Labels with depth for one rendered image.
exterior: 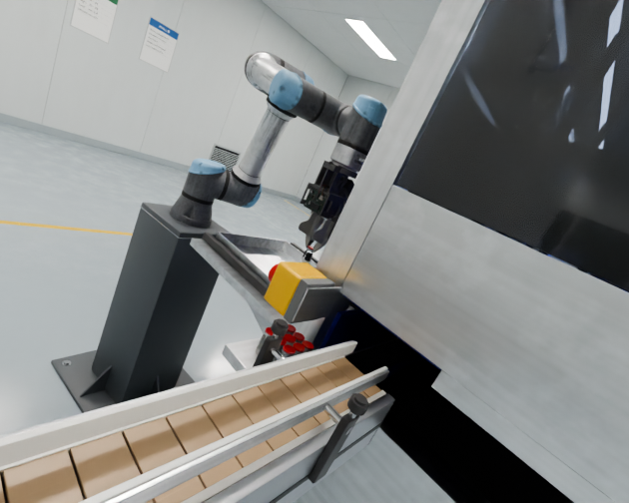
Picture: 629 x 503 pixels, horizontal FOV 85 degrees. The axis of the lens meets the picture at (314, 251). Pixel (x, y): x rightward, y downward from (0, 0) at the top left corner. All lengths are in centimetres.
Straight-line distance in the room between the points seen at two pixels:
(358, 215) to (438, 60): 25
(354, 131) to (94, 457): 67
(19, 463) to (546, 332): 50
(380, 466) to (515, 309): 31
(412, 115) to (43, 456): 56
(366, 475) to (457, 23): 68
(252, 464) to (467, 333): 30
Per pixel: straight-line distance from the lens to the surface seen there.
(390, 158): 57
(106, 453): 35
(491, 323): 50
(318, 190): 77
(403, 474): 60
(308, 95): 81
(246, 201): 134
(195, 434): 38
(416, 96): 58
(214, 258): 86
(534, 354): 50
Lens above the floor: 121
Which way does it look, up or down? 15 degrees down
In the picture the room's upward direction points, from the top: 25 degrees clockwise
